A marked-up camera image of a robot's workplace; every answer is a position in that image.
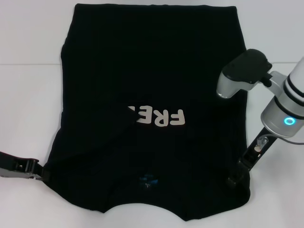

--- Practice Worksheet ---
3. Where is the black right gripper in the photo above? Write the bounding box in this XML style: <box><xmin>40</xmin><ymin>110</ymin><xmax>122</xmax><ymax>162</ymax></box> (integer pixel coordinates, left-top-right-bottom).
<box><xmin>225</xmin><ymin>126</ymin><xmax>278</xmax><ymax>188</ymax></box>

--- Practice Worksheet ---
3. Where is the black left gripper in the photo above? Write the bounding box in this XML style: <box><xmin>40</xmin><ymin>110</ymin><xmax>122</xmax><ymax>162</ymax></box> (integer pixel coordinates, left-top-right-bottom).
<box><xmin>0</xmin><ymin>150</ymin><xmax>52</xmax><ymax>183</ymax></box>

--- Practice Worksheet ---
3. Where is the black shirt with FREE! print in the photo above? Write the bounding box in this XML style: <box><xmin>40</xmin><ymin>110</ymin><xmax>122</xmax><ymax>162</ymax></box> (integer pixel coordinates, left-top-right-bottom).
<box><xmin>45</xmin><ymin>2</ymin><xmax>253</xmax><ymax>216</ymax></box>

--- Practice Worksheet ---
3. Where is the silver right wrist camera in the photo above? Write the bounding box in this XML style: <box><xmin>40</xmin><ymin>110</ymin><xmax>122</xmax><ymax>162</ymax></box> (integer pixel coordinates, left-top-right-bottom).
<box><xmin>216</xmin><ymin>48</ymin><xmax>274</xmax><ymax>99</ymax></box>

